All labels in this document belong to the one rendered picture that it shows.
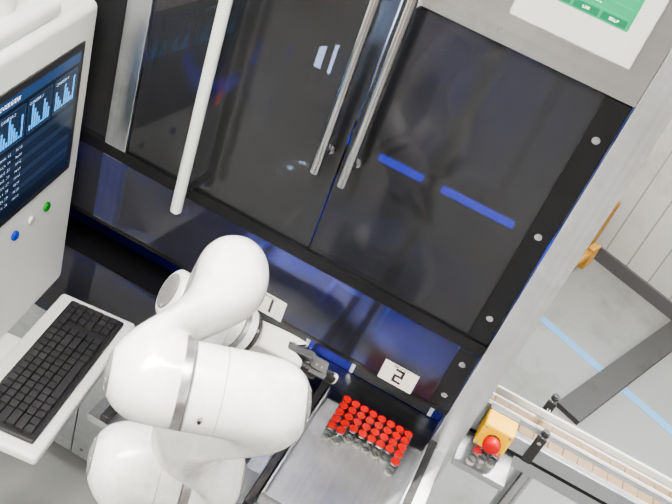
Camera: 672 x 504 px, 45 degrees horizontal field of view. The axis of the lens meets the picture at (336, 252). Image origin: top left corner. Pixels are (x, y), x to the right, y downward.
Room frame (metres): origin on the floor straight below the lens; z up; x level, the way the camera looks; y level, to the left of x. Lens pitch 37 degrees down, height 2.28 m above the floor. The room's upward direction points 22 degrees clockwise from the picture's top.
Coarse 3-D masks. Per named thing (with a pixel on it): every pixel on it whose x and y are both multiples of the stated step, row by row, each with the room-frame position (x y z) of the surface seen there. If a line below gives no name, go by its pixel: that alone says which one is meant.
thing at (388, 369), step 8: (384, 368) 1.35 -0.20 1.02; (392, 368) 1.35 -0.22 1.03; (400, 368) 1.35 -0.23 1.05; (384, 376) 1.35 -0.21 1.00; (392, 376) 1.35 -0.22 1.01; (400, 376) 1.34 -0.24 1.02; (408, 376) 1.34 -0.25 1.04; (416, 376) 1.34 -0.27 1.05; (392, 384) 1.35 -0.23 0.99; (400, 384) 1.34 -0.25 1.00; (408, 384) 1.34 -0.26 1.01; (408, 392) 1.34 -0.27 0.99
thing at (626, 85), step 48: (144, 0) 1.49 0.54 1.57; (432, 0) 1.39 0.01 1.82; (480, 0) 1.38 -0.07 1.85; (144, 48) 1.49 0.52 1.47; (384, 48) 2.40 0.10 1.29; (528, 48) 1.36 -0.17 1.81; (576, 48) 1.35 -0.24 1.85; (624, 96) 1.33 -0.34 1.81; (96, 144) 1.50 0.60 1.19; (192, 192) 1.45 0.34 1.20; (288, 240) 1.41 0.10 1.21
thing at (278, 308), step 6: (264, 300) 1.41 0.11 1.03; (270, 300) 1.40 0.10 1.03; (276, 300) 1.40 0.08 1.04; (264, 306) 1.41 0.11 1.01; (276, 306) 1.40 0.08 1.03; (282, 306) 1.40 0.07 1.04; (264, 312) 1.41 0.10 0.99; (270, 312) 1.40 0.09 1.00; (276, 312) 1.40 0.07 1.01; (282, 312) 1.40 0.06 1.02; (276, 318) 1.40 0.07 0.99
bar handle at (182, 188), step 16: (224, 0) 1.38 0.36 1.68; (224, 16) 1.38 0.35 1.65; (224, 32) 1.39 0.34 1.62; (208, 48) 1.38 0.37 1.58; (208, 64) 1.38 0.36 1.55; (208, 80) 1.38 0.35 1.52; (208, 96) 1.39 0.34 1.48; (192, 128) 1.38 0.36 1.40; (192, 144) 1.38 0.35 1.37; (192, 160) 1.39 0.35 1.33; (176, 192) 1.38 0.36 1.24; (176, 208) 1.38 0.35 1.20
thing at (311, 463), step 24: (336, 408) 1.32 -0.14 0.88; (312, 432) 1.22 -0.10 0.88; (288, 456) 1.13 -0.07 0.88; (312, 456) 1.16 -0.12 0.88; (336, 456) 1.18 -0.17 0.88; (360, 456) 1.21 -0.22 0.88; (408, 456) 1.26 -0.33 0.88; (288, 480) 1.08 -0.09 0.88; (312, 480) 1.10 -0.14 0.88; (336, 480) 1.12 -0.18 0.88; (360, 480) 1.15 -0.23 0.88; (384, 480) 1.17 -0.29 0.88; (408, 480) 1.20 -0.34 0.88
